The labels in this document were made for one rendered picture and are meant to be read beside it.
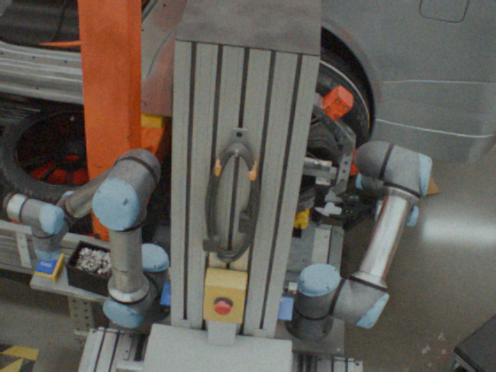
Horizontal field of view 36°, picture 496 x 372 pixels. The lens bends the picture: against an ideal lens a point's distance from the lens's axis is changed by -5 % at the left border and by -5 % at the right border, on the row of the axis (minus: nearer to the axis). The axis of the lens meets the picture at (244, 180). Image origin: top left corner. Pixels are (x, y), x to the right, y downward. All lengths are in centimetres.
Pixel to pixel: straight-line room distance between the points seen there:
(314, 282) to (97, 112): 92
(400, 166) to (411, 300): 147
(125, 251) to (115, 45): 71
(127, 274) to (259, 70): 90
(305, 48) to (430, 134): 184
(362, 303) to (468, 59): 111
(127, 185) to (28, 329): 167
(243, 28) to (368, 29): 152
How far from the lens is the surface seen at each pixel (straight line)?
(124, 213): 188
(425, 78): 298
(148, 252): 229
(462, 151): 321
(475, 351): 314
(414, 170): 228
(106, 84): 253
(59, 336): 342
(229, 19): 140
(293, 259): 341
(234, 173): 153
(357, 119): 289
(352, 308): 226
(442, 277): 381
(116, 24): 239
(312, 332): 238
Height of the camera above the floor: 275
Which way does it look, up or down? 43 degrees down
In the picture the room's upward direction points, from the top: 6 degrees clockwise
